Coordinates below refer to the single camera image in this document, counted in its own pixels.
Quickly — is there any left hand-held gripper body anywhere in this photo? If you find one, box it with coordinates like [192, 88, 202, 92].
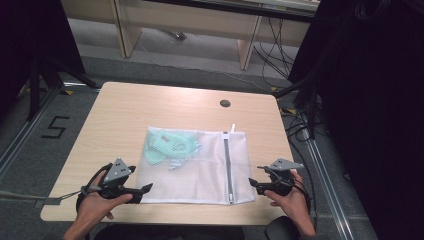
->
[95, 158, 144, 205]

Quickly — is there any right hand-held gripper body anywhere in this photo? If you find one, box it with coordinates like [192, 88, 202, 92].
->
[256, 158, 305, 197]

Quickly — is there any white mesh laundry bag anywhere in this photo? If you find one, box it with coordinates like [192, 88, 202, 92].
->
[135, 123, 257, 206]

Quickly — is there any person's right hand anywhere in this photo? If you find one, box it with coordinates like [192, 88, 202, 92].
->
[264, 170, 314, 231]

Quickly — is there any person's left hand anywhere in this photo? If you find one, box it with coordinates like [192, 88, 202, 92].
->
[74, 170, 134, 232]

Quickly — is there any pale striped cloth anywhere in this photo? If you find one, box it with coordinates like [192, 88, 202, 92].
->
[167, 158, 188, 171]

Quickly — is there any mint green garment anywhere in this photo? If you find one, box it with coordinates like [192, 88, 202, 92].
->
[143, 129, 204, 166]

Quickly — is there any black rounded object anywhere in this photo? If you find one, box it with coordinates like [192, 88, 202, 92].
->
[264, 215, 302, 240]

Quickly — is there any person's dark clothing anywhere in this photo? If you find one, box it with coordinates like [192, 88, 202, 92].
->
[85, 223, 247, 240]

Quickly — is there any black metal stand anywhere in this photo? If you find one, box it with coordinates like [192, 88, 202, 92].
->
[25, 54, 102, 122]
[272, 64, 323, 141]

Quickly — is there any black curtain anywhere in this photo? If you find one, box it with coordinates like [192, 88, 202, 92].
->
[287, 0, 424, 240]
[0, 0, 86, 121]

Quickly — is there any small dark metal object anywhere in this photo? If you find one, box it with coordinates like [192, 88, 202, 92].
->
[159, 28, 188, 42]

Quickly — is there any light wooden bench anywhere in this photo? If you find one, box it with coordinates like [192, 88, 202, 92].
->
[60, 0, 322, 71]

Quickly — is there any black looped cable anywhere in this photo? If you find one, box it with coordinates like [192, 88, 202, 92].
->
[80, 162, 114, 196]

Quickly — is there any aluminium floor rail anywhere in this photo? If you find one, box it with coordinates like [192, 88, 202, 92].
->
[0, 81, 102, 179]
[299, 109, 355, 240]

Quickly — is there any grey cable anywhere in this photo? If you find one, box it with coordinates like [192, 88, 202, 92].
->
[0, 189, 84, 202]

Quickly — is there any bundle of black cables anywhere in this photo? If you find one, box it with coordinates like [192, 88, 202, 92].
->
[252, 16, 296, 88]

